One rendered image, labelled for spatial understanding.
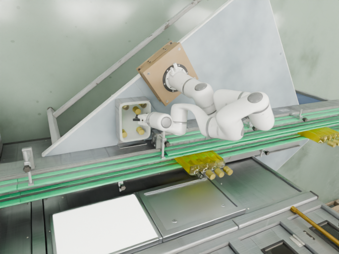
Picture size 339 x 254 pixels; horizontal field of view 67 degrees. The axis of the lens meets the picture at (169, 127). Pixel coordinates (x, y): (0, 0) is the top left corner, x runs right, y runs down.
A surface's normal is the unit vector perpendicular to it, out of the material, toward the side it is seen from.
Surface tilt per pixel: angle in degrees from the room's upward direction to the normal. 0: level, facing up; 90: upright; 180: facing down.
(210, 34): 0
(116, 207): 90
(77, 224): 90
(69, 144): 0
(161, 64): 5
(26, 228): 90
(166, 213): 90
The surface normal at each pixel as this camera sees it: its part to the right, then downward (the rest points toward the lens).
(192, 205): 0.04, -0.92
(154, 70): 0.47, 0.44
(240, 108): -0.39, -0.45
